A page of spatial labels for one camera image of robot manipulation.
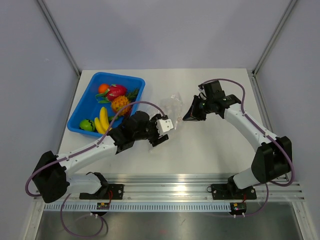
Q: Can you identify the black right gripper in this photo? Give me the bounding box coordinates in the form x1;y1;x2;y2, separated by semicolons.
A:
183;95;214;122

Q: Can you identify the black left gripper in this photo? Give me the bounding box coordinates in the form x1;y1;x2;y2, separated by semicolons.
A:
133;114;169;147

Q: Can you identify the clear dotted zip top bag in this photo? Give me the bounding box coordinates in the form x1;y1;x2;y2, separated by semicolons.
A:
147;91;185;153

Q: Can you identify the yellow toy banana bunch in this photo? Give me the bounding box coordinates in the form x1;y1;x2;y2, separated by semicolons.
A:
94;106;110;135

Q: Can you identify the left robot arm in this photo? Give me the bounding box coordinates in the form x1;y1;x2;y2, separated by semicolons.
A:
32;111;174;204

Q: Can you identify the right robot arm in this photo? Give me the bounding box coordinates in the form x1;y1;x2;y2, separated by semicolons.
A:
183;78;295;200

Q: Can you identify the green toy pepper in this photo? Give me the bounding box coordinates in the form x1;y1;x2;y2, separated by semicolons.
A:
108;116;119;122

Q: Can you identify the orange toy pineapple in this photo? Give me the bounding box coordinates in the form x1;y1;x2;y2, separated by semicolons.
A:
111;95;132;116

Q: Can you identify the pink toy dragon fruit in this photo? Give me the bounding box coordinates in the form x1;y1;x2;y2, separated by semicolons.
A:
95;84;127;104

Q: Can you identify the green toy watermelon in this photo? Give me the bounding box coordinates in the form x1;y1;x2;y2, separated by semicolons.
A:
79;119;96;132

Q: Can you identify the toy orange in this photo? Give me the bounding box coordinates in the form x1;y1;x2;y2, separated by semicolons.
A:
98;83;109;94

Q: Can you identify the blue plastic bin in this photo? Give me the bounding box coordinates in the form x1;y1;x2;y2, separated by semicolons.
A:
67;72;145;138

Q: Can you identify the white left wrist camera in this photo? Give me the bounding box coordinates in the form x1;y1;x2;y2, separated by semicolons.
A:
156;118;174;135

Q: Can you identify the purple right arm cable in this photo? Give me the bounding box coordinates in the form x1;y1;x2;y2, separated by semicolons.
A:
198;78;295;218

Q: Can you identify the aluminium mounting rail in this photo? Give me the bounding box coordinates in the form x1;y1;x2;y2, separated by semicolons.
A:
104;173;305;202

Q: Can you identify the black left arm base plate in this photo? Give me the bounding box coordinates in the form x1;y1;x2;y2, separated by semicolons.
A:
79;183;124;200

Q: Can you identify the white slotted cable duct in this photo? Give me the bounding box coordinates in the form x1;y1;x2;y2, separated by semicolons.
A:
44;201;231;213

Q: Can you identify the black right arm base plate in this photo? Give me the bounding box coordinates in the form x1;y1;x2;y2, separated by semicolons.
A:
210;183;257;200

